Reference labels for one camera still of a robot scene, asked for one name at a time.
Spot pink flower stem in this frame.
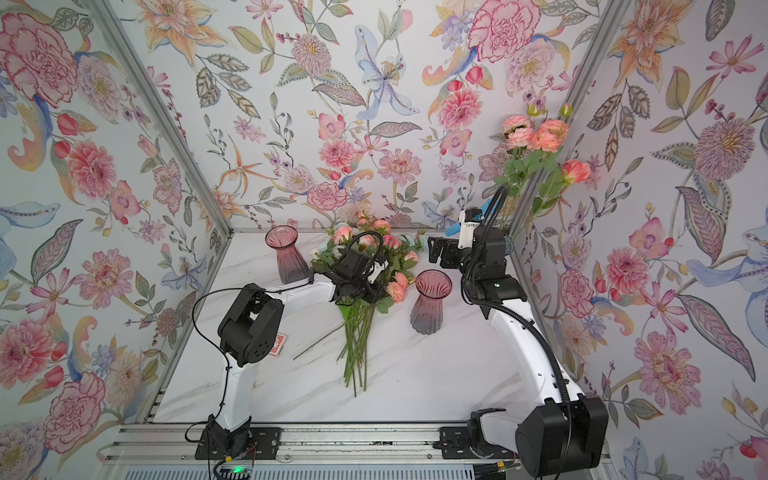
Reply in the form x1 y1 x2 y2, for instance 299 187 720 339
497 114 540 231
523 119 570 153
530 159 592 219

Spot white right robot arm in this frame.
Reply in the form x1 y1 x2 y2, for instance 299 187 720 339
428 188 609 479

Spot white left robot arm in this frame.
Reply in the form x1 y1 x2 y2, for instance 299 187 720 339
201 251 387 459

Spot purple glass vase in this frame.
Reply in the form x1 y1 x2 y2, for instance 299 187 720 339
503 236 514 255

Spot pink glass vase back left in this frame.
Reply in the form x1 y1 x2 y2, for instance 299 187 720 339
265 225 311 284

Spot blue toy microphone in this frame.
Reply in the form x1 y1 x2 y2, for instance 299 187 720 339
445 208 483 237

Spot artificial flower bunch on table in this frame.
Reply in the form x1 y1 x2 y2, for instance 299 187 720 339
311 212 426 392

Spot red playing card box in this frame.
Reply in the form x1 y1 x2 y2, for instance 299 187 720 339
269 333 287 357

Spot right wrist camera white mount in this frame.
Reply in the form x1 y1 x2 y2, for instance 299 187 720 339
458 217 483 249

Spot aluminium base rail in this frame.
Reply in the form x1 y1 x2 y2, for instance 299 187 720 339
97 422 529 479

